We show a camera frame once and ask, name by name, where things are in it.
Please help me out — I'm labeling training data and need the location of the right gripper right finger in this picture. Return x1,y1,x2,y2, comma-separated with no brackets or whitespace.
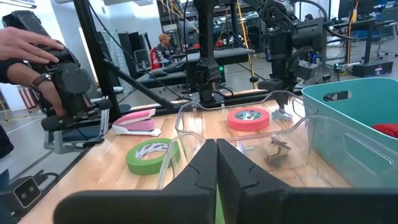
216,138,398,224

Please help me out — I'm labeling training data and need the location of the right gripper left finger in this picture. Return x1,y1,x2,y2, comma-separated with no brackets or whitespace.
52,138,218,224

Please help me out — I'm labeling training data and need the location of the green tape roll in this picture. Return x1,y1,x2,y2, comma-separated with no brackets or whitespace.
125,138,182,176
215,186,225,224

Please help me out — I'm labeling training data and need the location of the pink tape roll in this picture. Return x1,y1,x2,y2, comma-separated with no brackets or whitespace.
226,107,271,133

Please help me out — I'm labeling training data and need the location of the pink stapler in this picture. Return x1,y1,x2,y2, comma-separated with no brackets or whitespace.
111,108,162,138

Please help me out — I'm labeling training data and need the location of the red stapler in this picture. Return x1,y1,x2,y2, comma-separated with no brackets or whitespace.
371,123,398,139

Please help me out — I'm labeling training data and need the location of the black desk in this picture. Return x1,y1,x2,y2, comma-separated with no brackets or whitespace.
136,48,256,90

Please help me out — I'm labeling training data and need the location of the clear plastic bin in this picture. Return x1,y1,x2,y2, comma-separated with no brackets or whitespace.
155,114,398,191
174,90,318,175

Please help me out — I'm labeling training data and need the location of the teal plastic bin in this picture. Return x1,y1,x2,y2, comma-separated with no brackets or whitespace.
300,77,398,187

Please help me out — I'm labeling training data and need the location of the black camera box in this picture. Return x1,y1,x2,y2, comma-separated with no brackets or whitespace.
0,175,43,218

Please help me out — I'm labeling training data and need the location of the black aluminium table frame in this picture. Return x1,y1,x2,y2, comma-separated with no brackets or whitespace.
73,0,280,125

